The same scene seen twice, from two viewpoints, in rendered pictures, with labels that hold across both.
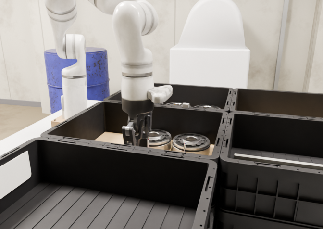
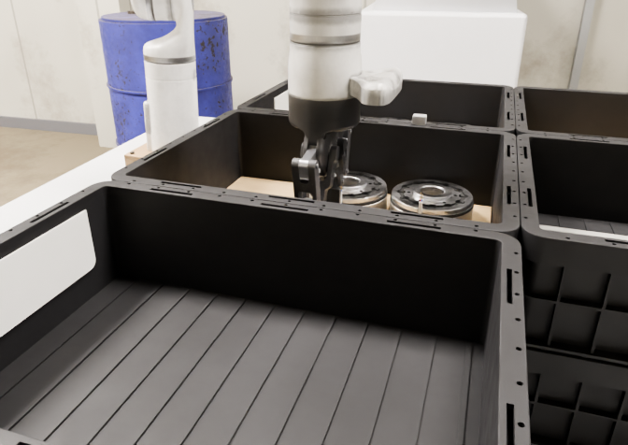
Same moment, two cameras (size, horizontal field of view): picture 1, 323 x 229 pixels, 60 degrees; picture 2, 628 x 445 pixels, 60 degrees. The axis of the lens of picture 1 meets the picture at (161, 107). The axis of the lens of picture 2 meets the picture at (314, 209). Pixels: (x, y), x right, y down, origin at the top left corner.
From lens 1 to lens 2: 0.10 m
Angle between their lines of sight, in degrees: 7
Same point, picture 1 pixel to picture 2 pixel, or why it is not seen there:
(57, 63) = (128, 43)
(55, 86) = (125, 91)
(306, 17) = not seen: outside the picture
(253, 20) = not seen: outside the picture
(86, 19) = not seen: outside the picture
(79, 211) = (204, 341)
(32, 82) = (77, 83)
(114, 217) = (282, 355)
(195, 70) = (409, 59)
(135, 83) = (323, 60)
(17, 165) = (64, 240)
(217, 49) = (456, 14)
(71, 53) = (164, 7)
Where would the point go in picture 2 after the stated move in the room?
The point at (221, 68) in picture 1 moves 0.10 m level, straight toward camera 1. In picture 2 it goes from (463, 54) to (463, 58)
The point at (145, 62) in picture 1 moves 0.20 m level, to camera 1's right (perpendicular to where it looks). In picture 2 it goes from (348, 10) to (568, 10)
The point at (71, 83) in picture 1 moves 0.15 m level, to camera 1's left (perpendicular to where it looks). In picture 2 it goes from (164, 74) to (80, 74)
